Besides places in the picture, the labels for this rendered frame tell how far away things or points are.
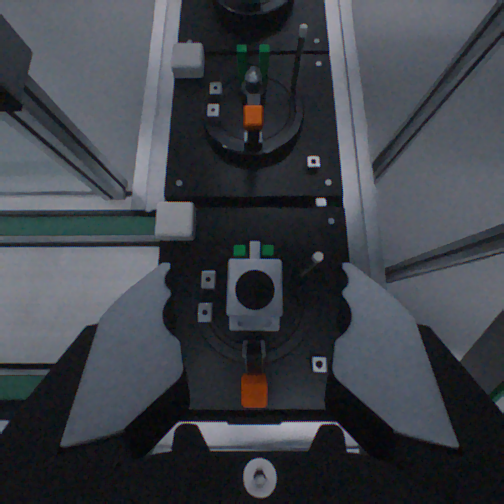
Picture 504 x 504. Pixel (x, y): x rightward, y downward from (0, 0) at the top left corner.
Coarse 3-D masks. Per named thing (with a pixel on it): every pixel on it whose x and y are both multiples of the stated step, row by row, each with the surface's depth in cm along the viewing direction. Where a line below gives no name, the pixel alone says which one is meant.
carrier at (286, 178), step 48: (192, 48) 39; (240, 48) 32; (192, 96) 39; (240, 96) 36; (288, 96) 37; (192, 144) 37; (240, 144) 35; (288, 144) 35; (336, 144) 37; (192, 192) 35; (240, 192) 35; (288, 192) 35; (336, 192) 35
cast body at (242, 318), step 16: (256, 256) 25; (240, 272) 21; (256, 272) 20; (272, 272) 21; (240, 288) 20; (256, 288) 20; (272, 288) 20; (240, 304) 20; (256, 304) 19; (272, 304) 20; (240, 320) 23; (256, 320) 23; (272, 320) 23
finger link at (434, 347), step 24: (432, 336) 8; (432, 360) 7; (456, 360) 7; (456, 384) 7; (456, 408) 6; (480, 408) 6; (456, 432) 6; (480, 432) 6; (384, 456) 6; (408, 456) 5; (432, 456) 5; (456, 456) 5; (480, 456) 5; (432, 480) 5; (456, 480) 5; (480, 480) 5
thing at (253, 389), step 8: (248, 344) 27; (256, 344) 27; (248, 352) 26; (256, 352) 26; (248, 360) 21; (256, 360) 21; (248, 368) 21; (256, 368) 21; (248, 376) 21; (256, 376) 21; (264, 376) 21; (248, 384) 20; (256, 384) 20; (264, 384) 20; (248, 392) 20; (256, 392) 20; (264, 392) 20; (248, 400) 20; (256, 400) 20; (264, 400) 20
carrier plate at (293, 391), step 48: (192, 240) 34; (240, 240) 34; (288, 240) 34; (336, 240) 34; (192, 288) 32; (192, 336) 31; (336, 336) 31; (192, 384) 30; (240, 384) 30; (288, 384) 30
